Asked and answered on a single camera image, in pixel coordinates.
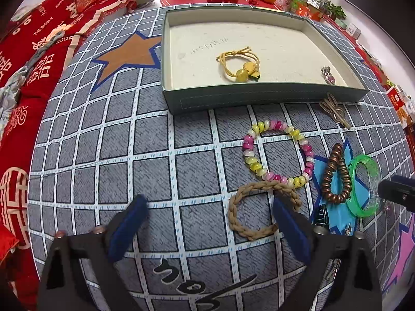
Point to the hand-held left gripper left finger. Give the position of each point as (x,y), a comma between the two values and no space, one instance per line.
(126,230)

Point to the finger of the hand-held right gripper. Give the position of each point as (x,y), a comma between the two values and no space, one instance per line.
(398,192)

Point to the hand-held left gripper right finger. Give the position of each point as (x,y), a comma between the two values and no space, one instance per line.
(290,233)

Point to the silver bow brooch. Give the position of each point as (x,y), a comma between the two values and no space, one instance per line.
(385,204)

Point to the black claw clip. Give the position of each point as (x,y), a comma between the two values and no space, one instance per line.
(321,215)

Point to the green bangle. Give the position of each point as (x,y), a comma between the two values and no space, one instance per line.
(355,205)

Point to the silver hair clip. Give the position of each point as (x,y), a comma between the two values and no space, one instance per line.
(348,230)

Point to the silver pendant with pink stone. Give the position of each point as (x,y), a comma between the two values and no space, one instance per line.
(327,75)

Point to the green jewelry tray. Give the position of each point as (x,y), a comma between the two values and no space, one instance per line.
(201,71)

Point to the grey grid star blanket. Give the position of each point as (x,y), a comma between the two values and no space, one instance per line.
(194,175)

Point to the row of boxed goods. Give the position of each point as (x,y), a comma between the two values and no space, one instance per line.
(398,100)

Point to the green potted plant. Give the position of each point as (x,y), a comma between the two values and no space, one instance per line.
(335,10)

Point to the grey knitted cloth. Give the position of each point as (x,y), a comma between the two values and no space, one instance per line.
(42,47)

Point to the pile of snack packets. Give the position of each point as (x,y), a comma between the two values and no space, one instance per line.
(306,8)

